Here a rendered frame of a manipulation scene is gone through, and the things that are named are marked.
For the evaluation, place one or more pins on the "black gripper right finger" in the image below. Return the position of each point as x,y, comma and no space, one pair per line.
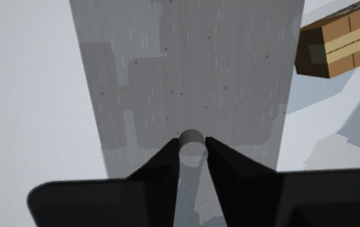
253,195

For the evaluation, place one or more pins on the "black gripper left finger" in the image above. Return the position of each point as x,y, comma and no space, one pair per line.
146,198

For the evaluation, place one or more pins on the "brown cardboard box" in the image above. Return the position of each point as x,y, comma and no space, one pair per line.
330,46

